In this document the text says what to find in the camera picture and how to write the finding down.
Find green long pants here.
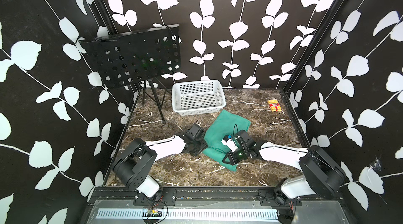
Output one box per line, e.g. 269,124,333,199
203,110,251,172

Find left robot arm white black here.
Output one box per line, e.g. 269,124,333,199
111,123,208,201

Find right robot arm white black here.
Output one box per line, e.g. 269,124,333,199
221,130,346,205

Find white plastic basket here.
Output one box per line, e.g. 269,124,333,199
172,80,226,116

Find yellow red small box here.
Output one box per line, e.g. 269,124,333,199
267,99,282,112

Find small green circuit board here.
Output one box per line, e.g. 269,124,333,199
145,208,163,219

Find black perforated music stand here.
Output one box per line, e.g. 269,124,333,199
80,24,181,110

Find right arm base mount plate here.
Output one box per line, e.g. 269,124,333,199
257,188,302,208

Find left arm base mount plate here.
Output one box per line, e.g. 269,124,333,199
133,187,177,206

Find white slotted cable duct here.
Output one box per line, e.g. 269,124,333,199
95,208,279,221

